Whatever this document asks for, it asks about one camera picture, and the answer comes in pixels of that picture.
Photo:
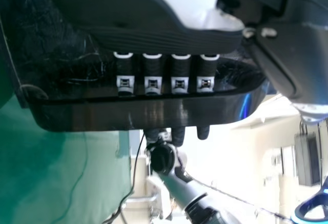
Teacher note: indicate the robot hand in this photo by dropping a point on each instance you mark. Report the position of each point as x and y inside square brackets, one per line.
[143, 11]

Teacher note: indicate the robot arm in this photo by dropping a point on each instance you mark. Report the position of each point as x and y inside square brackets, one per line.
[179, 190]

